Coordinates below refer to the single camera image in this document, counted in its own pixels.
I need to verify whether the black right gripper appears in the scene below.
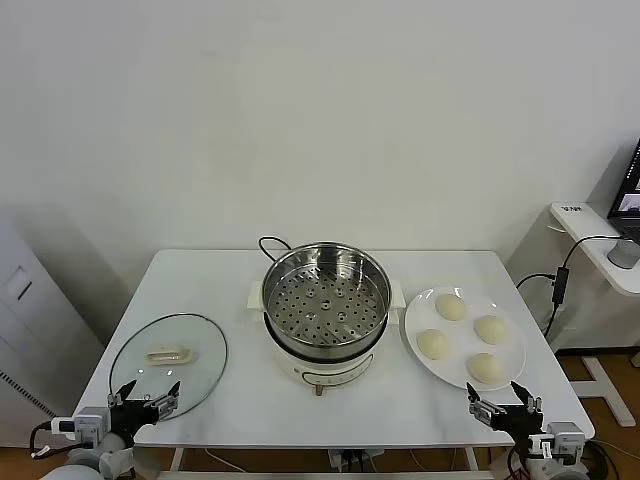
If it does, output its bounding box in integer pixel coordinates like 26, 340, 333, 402
466, 380, 547, 452

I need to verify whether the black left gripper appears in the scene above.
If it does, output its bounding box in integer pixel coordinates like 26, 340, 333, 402
107, 379, 183, 444

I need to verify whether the white steamed baozi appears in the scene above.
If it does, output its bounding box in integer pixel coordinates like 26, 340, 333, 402
434, 293, 468, 322
465, 352, 505, 386
416, 328, 451, 361
473, 314, 509, 346

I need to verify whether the round glass pot lid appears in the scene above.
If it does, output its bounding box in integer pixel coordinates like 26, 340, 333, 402
108, 312, 229, 421

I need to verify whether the stainless steel steamer basket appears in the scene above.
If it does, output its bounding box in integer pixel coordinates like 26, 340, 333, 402
261, 242, 393, 357

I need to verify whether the white round plate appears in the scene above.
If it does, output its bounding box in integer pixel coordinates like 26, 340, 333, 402
403, 285, 528, 392

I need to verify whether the white table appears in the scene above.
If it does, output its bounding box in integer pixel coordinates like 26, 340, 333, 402
64, 248, 596, 480

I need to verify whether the white cabinet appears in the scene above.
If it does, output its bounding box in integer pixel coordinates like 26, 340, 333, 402
0, 209, 106, 436

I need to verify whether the white power strip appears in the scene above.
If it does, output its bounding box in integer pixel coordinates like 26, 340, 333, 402
327, 448, 386, 472

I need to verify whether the white electric cooker base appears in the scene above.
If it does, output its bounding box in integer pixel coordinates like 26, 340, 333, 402
245, 279, 407, 399

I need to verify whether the white side desk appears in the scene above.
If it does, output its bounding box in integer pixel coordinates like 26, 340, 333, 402
547, 201, 640, 427

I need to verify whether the black laptop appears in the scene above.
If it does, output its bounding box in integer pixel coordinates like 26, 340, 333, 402
606, 137, 640, 236

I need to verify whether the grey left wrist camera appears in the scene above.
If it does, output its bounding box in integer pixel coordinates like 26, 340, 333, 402
51, 407, 109, 444

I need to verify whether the black left wrist camera cable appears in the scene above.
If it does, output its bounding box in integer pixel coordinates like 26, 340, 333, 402
29, 422, 55, 459

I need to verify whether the black power adapter with cable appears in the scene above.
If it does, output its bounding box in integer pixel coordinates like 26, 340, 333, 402
514, 233, 626, 339

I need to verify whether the black cooker power cord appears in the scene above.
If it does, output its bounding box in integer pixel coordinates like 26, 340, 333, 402
257, 236, 296, 264

